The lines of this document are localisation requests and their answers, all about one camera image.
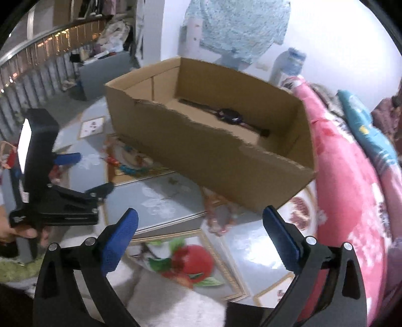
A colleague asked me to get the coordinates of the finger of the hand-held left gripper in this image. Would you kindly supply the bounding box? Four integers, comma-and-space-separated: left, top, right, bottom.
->
85, 182, 115, 202
52, 152, 82, 166

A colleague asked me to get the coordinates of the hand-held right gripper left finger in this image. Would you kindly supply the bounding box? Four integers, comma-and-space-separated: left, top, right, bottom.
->
33, 208, 140, 327

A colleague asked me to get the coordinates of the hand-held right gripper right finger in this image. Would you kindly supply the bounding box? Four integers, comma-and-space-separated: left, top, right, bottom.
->
262, 205, 368, 327

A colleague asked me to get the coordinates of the pink and teal bead bracelet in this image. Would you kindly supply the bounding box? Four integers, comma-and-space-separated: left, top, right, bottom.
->
105, 151, 154, 175

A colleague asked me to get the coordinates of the brown cardboard box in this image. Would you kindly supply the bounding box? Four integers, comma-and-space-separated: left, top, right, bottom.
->
105, 57, 317, 213

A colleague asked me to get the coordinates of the person's left hand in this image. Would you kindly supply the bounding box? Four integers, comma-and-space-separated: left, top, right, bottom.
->
0, 214, 49, 247

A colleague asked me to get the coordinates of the metal railing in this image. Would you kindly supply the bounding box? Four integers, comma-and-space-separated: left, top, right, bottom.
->
0, 14, 114, 139

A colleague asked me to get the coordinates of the pink floral blanket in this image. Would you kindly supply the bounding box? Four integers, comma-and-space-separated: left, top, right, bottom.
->
283, 75, 402, 324

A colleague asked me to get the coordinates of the white fuzzy cloth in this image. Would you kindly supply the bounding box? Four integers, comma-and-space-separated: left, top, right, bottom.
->
104, 261, 230, 327

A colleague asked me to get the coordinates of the grey cabinet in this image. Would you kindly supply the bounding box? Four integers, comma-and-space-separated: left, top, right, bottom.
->
78, 50, 140, 101

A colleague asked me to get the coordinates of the pile of clothes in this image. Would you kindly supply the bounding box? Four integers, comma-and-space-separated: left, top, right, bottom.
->
94, 16, 134, 54

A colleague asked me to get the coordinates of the black wrist watch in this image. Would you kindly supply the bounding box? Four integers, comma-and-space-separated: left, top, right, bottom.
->
178, 98, 271, 138

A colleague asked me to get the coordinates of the blue printed pillow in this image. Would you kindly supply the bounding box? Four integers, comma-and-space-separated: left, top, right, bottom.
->
337, 90, 401, 164

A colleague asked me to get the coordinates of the grey lace pillow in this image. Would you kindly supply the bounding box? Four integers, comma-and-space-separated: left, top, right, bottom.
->
311, 83, 344, 118

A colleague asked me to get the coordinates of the white standing air conditioner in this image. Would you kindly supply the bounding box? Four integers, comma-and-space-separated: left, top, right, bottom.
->
179, 16, 203, 60

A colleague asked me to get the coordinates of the blue water jug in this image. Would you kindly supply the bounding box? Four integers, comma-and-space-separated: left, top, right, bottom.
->
272, 47, 307, 87

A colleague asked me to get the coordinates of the blue floral hanging cloth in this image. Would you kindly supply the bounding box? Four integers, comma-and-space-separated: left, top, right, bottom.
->
184, 0, 291, 65

